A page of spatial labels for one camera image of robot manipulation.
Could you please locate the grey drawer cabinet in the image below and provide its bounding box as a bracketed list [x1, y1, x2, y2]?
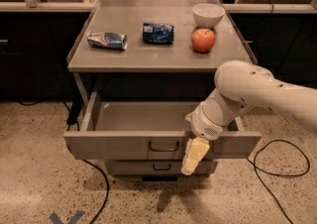
[66, 0, 259, 182]

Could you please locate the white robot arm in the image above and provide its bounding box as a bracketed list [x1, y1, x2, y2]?
[181, 60, 317, 175]

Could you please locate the grey drawer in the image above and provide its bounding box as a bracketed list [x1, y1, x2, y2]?
[103, 158, 219, 176]
[62, 91, 263, 161]

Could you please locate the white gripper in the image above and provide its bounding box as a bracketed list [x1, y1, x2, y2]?
[181, 101, 228, 175]

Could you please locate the grey top drawer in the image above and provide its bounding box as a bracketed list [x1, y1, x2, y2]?
[62, 91, 263, 161]

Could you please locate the blue tape floor mark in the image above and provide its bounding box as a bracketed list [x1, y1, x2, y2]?
[49, 210, 85, 224]

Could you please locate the black floor cable left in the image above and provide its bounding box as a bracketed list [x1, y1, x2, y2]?
[17, 100, 110, 224]

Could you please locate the red apple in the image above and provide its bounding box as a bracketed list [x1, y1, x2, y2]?
[191, 29, 216, 53]

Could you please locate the white bowl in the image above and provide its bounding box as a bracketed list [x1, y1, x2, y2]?
[192, 3, 225, 29]

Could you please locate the grey bottom drawer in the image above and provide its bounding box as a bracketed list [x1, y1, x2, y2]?
[103, 158, 219, 176]

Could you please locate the crushed silver blue can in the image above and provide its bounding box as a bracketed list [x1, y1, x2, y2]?
[87, 31, 128, 51]

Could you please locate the black power adapter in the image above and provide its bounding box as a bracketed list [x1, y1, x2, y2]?
[66, 97, 82, 125]

